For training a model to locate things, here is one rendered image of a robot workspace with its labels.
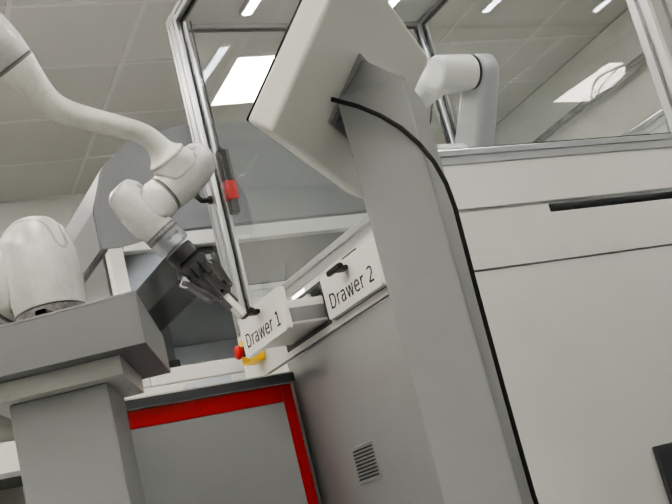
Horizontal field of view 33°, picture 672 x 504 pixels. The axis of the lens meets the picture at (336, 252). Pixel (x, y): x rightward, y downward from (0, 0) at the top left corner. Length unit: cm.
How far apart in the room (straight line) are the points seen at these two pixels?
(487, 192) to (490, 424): 93
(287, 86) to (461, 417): 58
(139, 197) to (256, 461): 72
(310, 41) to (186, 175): 112
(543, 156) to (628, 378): 56
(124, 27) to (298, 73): 370
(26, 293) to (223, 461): 74
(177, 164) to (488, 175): 77
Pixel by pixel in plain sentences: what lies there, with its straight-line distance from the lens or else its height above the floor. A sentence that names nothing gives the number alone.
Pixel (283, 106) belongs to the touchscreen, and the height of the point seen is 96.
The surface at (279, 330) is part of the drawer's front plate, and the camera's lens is 277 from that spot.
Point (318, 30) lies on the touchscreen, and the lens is 180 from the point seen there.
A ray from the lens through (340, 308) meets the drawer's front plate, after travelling 269.
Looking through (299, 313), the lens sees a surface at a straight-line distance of 277.
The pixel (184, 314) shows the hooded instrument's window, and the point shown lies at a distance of 370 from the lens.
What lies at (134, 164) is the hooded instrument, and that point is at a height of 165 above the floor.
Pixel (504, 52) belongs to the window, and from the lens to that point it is 285.
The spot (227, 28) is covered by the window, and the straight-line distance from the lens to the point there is 327.
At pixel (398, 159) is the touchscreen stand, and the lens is 188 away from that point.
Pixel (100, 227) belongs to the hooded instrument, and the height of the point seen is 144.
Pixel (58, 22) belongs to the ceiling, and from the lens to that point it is 532.
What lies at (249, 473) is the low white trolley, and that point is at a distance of 289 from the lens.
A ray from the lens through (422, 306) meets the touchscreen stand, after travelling 183.
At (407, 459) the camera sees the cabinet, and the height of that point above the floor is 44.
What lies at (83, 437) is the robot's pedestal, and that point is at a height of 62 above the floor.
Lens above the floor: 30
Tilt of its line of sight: 14 degrees up
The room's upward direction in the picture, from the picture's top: 14 degrees counter-clockwise
